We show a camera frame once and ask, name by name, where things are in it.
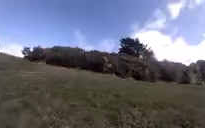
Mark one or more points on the tall dark tree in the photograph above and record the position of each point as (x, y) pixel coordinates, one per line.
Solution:
(132, 46)

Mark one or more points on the row of dark bushes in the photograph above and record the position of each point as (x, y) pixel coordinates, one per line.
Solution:
(90, 61)

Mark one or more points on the green grass field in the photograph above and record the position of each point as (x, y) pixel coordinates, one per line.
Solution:
(100, 100)

